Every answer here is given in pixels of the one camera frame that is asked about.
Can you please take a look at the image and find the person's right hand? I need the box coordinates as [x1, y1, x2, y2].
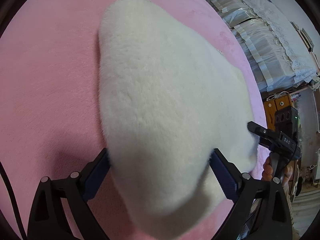
[262, 157, 295, 187]

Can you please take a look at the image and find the wooden drawer cabinet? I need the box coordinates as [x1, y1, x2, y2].
[263, 91, 293, 131]

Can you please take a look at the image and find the white fluffy cardigan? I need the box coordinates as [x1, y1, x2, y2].
[99, 0, 258, 239]

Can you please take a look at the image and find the black cable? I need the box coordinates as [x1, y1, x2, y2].
[0, 160, 27, 240]

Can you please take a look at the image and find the covered piano with lace cloth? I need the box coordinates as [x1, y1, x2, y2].
[206, 0, 319, 92]

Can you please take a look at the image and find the pink bed blanket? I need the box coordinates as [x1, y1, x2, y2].
[1, 0, 267, 239]

